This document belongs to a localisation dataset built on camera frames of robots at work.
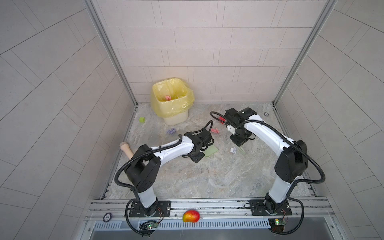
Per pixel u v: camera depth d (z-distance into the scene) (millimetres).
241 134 678
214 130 994
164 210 705
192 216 661
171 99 854
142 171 440
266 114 1094
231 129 769
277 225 680
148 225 655
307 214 738
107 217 682
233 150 905
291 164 452
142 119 1049
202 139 666
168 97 1018
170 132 980
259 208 709
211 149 733
